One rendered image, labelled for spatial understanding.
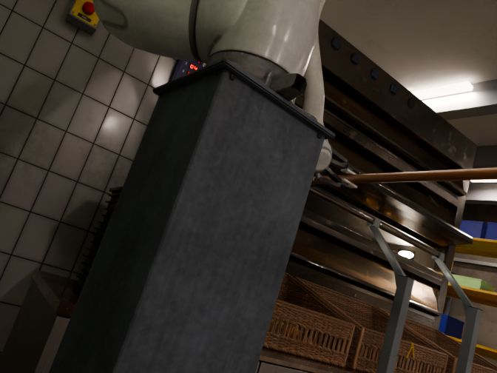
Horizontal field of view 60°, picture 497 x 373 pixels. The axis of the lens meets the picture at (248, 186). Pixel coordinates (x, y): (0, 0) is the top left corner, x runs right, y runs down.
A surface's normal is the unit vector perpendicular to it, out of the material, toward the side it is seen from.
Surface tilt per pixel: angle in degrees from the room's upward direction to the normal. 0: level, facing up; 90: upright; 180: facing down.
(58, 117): 90
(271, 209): 90
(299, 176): 90
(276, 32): 92
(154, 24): 144
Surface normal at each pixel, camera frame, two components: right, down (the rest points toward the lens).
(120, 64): 0.54, -0.02
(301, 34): 0.69, 0.07
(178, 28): -0.22, 0.62
